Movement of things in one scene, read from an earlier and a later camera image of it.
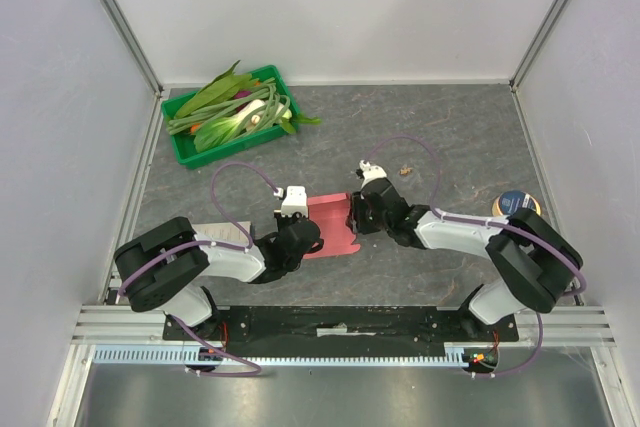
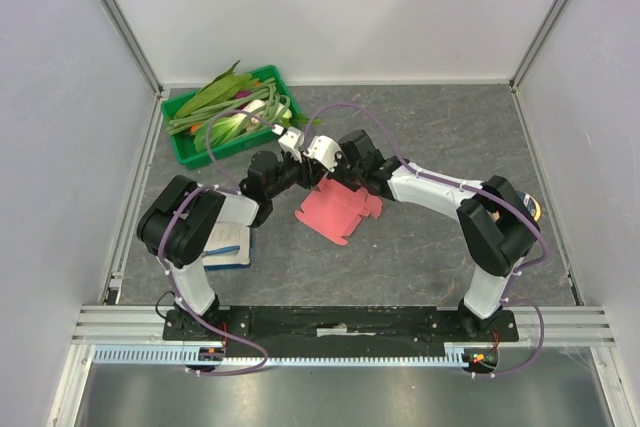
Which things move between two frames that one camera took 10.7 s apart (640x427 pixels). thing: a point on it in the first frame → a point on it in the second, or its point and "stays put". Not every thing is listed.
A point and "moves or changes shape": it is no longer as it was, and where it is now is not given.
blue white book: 223,232 stays put
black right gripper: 357,209 → 347,173
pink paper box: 330,213 moves or changes shape
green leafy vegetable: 218,89 stays put
